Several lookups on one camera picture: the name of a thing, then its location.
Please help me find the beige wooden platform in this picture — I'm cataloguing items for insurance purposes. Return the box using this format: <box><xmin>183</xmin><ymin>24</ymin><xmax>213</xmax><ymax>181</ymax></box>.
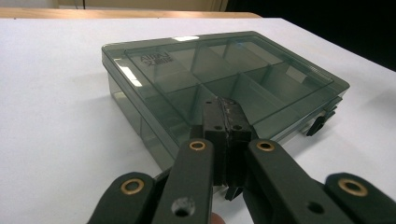
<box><xmin>57</xmin><ymin>0</ymin><xmax>229</xmax><ymax>12</ymax></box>

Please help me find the smoky clear plastic storage box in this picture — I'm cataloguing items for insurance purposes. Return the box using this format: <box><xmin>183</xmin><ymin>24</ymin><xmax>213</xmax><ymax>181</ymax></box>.
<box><xmin>101</xmin><ymin>30</ymin><xmax>350</xmax><ymax>202</ymax></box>

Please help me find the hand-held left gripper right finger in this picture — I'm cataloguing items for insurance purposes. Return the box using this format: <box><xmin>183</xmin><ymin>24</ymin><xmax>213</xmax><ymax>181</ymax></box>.
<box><xmin>222</xmin><ymin>97</ymin><xmax>253</xmax><ymax>189</ymax></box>

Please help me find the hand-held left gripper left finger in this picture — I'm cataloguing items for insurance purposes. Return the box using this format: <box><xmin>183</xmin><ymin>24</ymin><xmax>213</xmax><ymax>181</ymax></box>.
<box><xmin>202</xmin><ymin>97</ymin><xmax>231</xmax><ymax>188</ymax></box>

